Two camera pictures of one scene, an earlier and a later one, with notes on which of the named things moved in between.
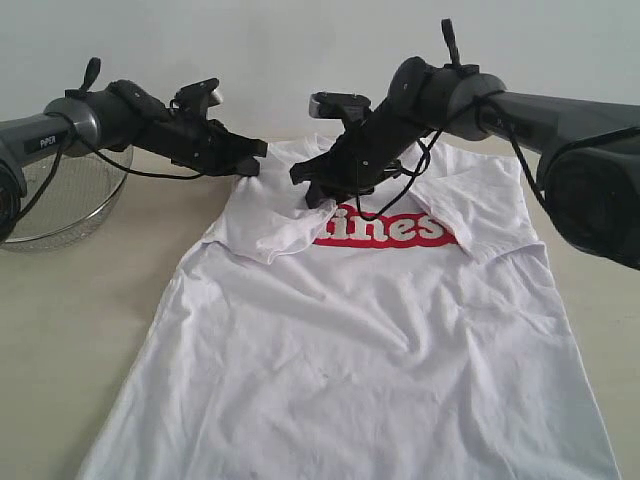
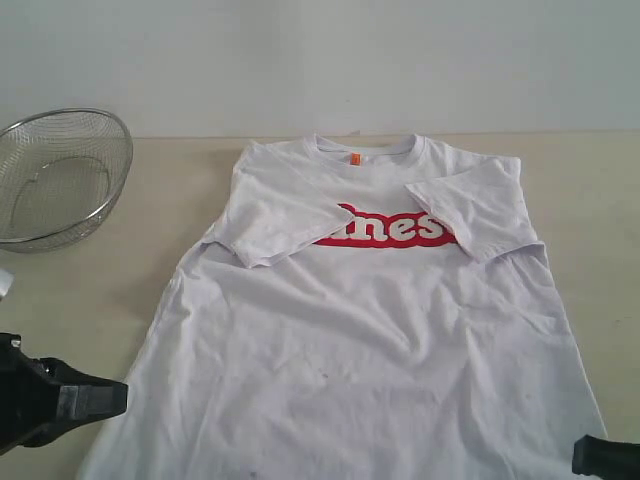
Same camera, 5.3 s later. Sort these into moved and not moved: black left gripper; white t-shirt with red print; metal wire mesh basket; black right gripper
Moved: black left gripper; black right gripper
Not moved: white t-shirt with red print; metal wire mesh basket
